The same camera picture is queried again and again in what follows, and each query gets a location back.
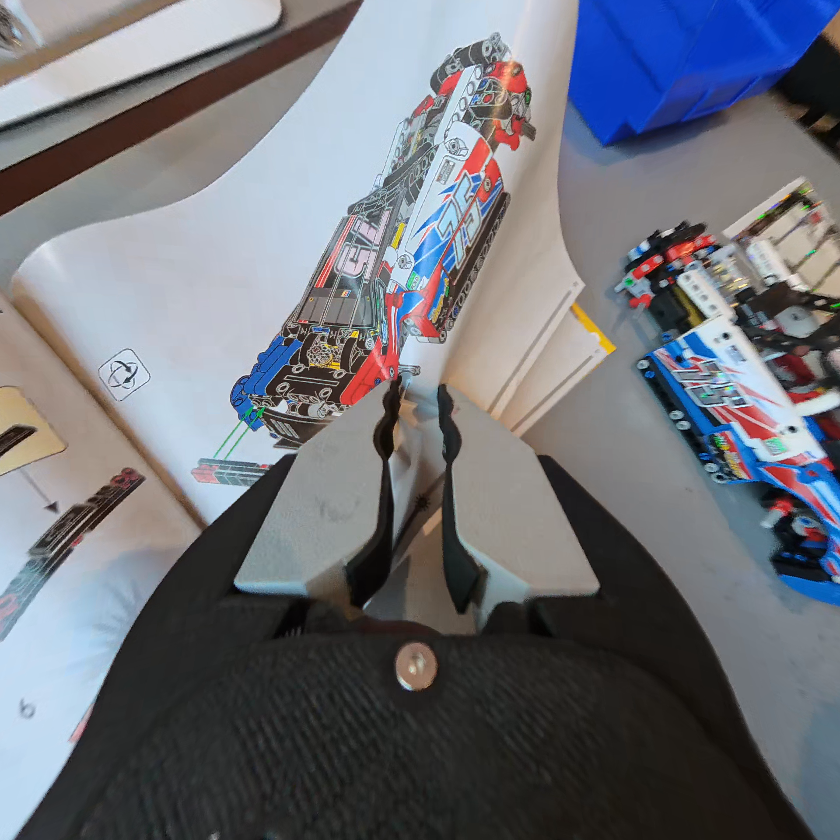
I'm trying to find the blue plastic bin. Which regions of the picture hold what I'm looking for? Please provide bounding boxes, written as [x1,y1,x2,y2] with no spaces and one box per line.
[567,0,840,147]

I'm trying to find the holographic sticker sheet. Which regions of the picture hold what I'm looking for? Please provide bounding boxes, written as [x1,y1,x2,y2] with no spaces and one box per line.
[722,177,840,296]

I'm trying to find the grey desk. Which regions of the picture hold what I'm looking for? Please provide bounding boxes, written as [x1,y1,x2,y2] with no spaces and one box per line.
[0,0,840,788]

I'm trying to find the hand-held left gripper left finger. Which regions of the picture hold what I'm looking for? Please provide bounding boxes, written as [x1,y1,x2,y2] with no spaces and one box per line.
[234,379,403,608]

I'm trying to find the red blue black brick car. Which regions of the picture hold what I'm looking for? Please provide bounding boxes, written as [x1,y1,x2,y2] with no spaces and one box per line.
[613,220,840,605]

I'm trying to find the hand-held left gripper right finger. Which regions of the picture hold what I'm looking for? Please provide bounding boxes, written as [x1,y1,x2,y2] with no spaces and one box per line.
[436,384,601,614]

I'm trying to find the instruction booklet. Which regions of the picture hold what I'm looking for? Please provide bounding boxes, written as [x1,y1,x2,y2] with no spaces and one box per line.
[0,0,618,834]

